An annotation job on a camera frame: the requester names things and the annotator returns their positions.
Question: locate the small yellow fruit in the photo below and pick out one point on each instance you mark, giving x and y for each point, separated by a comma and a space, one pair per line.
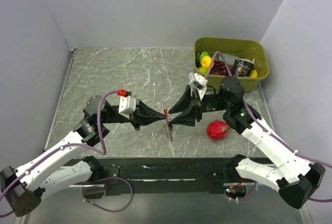
254, 74

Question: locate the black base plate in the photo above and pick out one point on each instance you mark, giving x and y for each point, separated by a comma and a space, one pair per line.
167, 175

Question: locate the black drink carton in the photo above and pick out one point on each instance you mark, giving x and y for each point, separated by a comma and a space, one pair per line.
242, 67

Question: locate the green lime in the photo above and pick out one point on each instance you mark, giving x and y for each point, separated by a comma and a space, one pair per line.
200, 55
203, 70

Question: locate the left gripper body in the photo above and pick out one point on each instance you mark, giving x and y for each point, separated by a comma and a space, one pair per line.
118, 117

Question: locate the yellow lemon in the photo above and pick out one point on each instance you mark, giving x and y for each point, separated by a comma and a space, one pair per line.
206, 61

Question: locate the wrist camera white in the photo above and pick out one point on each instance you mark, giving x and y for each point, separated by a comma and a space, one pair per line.
127, 105
197, 85

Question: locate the aluminium frame rail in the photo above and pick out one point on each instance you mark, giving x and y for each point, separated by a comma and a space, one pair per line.
167, 201

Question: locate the dark red grape bunch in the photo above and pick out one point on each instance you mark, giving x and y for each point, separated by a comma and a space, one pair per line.
220, 68

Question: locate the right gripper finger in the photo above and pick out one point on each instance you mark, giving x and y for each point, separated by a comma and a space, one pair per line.
189, 98
189, 117

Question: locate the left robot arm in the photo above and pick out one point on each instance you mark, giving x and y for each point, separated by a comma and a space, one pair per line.
26, 186

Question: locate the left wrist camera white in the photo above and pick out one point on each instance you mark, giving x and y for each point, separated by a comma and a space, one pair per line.
127, 105

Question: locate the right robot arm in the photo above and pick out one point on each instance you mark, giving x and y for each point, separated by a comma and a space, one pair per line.
294, 178

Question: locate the red dragon fruit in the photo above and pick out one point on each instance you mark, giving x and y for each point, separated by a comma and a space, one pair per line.
217, 130

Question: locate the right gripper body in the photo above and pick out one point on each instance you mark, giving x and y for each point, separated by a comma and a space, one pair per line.
211, 102

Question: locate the green lime lower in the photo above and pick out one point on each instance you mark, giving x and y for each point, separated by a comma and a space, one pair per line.
203, 70

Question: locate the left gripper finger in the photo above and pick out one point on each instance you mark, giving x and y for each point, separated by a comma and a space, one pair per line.
144, 111
147, 120

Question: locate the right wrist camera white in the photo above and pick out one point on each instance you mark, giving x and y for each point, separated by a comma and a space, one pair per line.
197, 85

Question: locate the green lime upper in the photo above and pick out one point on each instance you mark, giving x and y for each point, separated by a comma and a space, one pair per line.
200, 55

